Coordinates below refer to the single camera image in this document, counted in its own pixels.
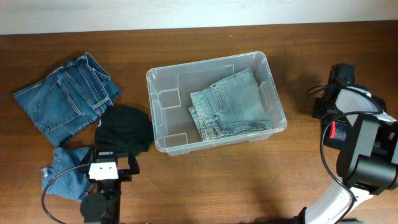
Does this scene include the black red garment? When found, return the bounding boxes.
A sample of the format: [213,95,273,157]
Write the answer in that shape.
[323,119,352,150]

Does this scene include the clear plastic storage bin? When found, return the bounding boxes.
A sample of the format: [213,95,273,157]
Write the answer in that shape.
[146,51,287,156]

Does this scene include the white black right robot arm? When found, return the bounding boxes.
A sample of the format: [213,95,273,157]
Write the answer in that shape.
[292,63,397,223]

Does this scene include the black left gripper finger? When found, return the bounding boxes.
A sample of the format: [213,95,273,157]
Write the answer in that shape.
[81,145,96,164]
[128,142,140,174]

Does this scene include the light blue jeans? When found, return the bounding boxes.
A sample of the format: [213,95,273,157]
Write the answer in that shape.
[189,67,274,141]

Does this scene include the dark blue folded jeans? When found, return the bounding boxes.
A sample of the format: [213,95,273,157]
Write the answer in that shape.
[12,52,121,147]

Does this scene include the medium blue denim garment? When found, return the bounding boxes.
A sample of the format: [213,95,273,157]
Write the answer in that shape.
[40,147,93,202]

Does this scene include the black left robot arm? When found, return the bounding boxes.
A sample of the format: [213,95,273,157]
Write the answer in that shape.
[79,146,140,224]

